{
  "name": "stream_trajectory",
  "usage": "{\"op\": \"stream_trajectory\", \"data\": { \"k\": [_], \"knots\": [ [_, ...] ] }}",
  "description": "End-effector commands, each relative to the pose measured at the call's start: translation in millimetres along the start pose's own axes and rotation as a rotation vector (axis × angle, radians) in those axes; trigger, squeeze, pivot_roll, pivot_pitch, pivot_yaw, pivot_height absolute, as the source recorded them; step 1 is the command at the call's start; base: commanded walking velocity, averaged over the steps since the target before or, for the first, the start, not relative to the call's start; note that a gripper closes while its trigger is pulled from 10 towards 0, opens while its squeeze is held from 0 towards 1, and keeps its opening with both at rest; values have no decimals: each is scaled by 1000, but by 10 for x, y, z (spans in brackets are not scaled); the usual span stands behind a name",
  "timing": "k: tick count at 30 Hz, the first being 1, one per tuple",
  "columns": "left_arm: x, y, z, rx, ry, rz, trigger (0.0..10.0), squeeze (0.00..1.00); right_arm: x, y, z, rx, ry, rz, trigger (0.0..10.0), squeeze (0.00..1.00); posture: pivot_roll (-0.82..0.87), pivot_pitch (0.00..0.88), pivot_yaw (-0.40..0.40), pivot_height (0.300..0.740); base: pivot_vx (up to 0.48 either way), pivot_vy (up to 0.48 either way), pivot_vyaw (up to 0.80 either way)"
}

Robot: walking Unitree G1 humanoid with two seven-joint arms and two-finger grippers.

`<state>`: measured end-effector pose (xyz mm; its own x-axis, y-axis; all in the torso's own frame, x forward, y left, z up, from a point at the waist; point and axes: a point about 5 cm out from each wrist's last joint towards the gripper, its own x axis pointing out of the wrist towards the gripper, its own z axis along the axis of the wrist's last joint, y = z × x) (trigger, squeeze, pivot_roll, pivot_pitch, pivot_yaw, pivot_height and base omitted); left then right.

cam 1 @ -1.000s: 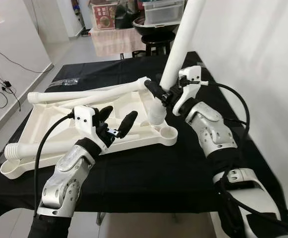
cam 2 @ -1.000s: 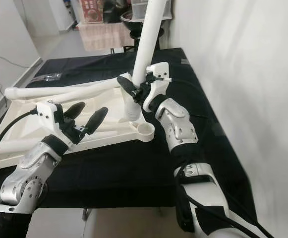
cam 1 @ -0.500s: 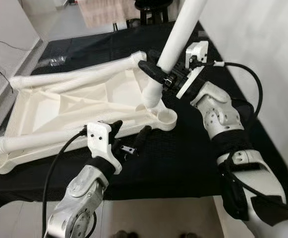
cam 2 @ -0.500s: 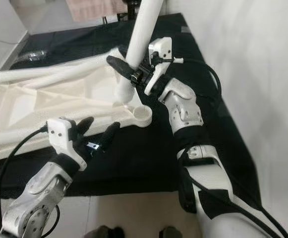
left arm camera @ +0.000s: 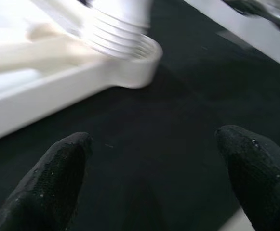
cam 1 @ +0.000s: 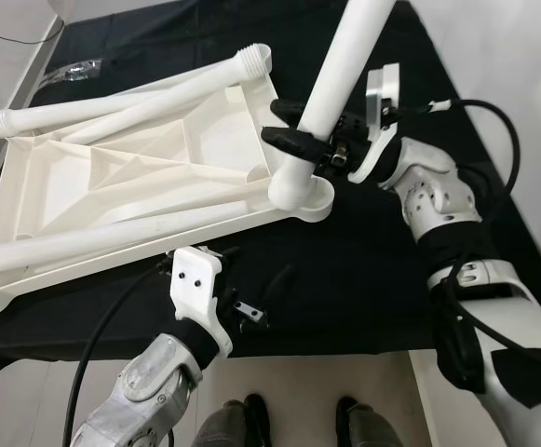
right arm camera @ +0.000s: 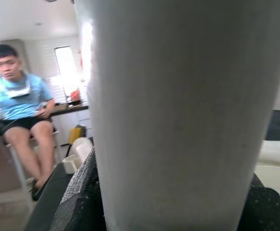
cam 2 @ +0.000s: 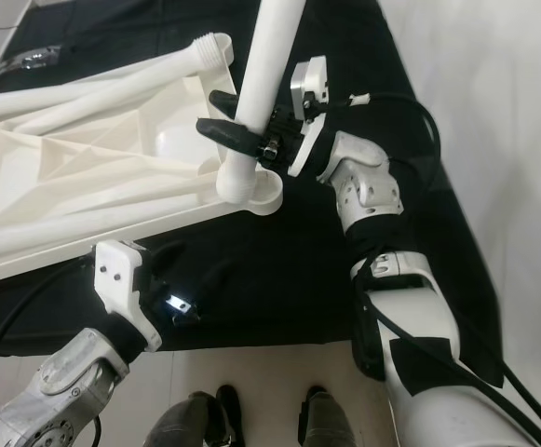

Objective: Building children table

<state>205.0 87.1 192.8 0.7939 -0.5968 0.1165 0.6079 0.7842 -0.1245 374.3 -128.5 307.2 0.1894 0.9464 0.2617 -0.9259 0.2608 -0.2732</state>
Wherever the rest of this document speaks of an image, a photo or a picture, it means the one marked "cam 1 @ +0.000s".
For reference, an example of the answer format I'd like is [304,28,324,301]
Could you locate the long black wall cable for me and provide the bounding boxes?
[0,23,63,46]

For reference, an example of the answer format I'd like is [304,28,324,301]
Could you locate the robot left leg black foot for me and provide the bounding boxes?
[194,393,273,447]

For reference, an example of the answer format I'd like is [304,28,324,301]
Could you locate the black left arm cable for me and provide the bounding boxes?
[61,259,174,447]

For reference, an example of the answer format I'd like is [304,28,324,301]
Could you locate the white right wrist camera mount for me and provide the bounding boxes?
[349,63,404,183]

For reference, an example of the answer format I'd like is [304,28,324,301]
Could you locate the white plastic children table top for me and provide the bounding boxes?
[0,47,336,318]

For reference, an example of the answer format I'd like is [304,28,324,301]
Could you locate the black tablecloth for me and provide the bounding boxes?
[0,0,541,401]

